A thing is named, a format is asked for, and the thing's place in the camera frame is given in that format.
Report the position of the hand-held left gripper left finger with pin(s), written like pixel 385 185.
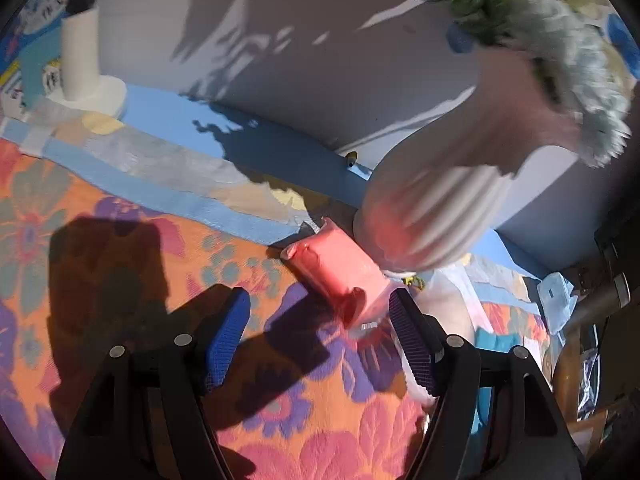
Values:
pixel 227 340

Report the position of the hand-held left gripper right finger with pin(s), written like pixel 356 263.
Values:
pixel 412 340

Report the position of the translucent bag with beige pad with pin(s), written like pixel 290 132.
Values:
pixel 450 305

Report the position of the red soft packet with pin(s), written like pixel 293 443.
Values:
pixel 335 265

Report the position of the teal knitted cloth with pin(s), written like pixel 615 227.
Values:
pixel 495 342

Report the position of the white ribbed vase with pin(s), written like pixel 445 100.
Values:
pixel 430 210

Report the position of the light blue tissue packet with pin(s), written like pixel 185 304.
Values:
pixel 552 300

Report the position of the orange floral tablecloth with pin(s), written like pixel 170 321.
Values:
pixel 125 200

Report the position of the metal cylinder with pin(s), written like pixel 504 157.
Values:
pixel 605 300

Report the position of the dark monitor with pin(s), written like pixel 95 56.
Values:
pixel 620 240

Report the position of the white desk lamp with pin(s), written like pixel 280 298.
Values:
pixel 80 60

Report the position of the green and blue flower bouquet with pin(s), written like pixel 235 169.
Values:
pixel 575 60

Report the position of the row of books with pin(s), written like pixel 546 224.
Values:
pixel 30 70

